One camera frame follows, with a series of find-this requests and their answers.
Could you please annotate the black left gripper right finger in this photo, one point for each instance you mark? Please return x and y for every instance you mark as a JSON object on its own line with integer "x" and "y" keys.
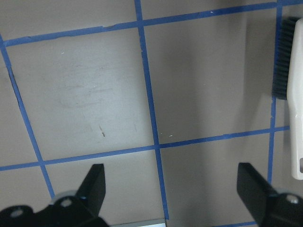
{"x": 258, "y": 196}

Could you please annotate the beige hand brush black bristles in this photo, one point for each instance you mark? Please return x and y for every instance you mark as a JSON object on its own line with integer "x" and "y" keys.
{"x": 288, "y": 85}

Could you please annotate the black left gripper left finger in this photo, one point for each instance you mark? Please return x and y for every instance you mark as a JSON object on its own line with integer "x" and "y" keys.
{"x": 92, "y": 190}

